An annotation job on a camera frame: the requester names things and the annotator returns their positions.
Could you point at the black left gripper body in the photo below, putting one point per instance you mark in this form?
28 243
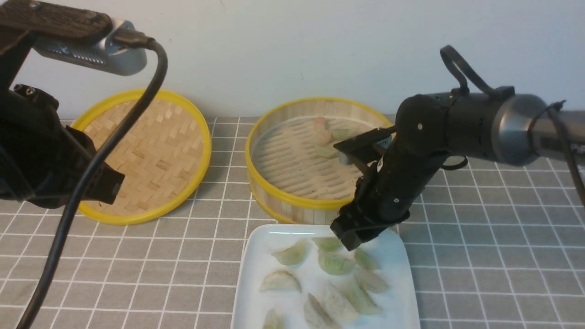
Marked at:
41 160

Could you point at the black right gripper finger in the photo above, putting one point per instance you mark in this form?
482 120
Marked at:
359 223

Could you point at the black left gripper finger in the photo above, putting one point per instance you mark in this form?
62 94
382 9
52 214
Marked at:
105 184

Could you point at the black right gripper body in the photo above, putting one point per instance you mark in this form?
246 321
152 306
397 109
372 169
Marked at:
392 188

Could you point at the green dumpling steamer edge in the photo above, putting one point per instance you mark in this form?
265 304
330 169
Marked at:
293 255

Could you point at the bamboo steamer basket yellow rim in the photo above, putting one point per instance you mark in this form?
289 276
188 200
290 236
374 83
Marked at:
285 207

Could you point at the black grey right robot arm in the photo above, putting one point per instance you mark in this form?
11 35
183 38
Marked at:
442 131

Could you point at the green dumpling plate top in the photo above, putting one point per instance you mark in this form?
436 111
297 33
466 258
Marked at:
327 244

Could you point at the green dumpling plate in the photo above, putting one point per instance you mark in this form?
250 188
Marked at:
327 244
360 299
273 320
334 264

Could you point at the green dumpling plate upper middle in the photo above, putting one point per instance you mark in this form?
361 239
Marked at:
334 264

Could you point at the pale dumpling plate right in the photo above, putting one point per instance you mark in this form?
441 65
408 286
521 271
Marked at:
371 281

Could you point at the pale dumpling plate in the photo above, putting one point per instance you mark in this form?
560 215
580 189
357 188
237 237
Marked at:
280 281
371 281

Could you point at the green dumpling plate lower right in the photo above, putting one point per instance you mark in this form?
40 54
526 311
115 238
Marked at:
360 299

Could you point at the white dumpling plate centre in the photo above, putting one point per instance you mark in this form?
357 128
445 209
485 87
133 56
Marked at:
338 306

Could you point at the white dumpling plate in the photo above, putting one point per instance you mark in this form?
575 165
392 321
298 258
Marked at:
338 306
315 316

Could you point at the white square plate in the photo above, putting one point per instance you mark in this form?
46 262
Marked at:
399 304

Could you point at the pale dumpling plate left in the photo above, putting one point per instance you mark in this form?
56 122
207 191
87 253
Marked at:
280 281

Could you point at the white dumpling plate bottom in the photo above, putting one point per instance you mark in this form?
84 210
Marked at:
315 316

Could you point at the green dumpling plate bottom left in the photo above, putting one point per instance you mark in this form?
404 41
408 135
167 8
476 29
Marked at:
273 320

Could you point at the bamboo steamer lid yellow rim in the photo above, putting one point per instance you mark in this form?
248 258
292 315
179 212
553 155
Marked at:
164 157

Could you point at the green dumpling beside pink one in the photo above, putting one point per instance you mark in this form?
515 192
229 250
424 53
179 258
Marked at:
341 133

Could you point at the pink shrimp dumpling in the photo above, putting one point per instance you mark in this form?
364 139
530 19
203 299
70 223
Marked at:
322 134

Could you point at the white steamer liner paper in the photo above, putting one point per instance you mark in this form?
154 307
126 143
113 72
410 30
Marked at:
283 154

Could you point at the grey checked tablecloth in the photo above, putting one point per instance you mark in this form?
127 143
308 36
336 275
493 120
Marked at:
490 246

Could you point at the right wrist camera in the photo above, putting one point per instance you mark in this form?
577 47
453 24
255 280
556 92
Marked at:
366 147

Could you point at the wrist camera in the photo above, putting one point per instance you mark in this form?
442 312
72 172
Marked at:
366 147
77 36

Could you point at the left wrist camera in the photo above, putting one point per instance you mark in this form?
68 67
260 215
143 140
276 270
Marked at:
77 36

